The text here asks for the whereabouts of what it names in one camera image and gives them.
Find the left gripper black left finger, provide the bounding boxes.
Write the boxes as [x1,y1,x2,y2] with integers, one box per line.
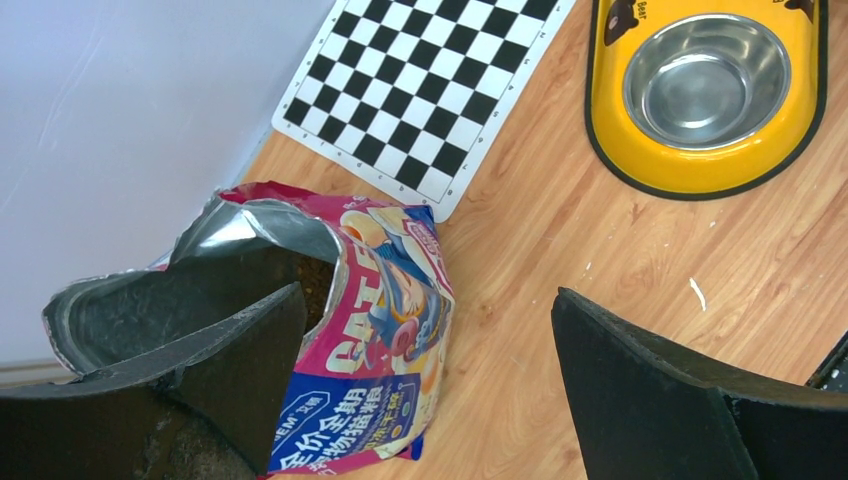
[1,284,306,479]

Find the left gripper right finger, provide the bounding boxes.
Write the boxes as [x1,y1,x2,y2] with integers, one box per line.
[551,288,847,479]

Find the pink pet food bag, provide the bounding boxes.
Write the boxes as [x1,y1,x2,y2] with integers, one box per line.
[43,182,455,479]

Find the yellow double pet bowl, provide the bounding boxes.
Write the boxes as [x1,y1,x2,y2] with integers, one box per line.
[584,0,829,201]

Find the black white chessboard mat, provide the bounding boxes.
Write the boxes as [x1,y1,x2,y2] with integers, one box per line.
[272,0,573,222]

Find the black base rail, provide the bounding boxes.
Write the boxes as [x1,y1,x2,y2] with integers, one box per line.
[805,332,848,393]

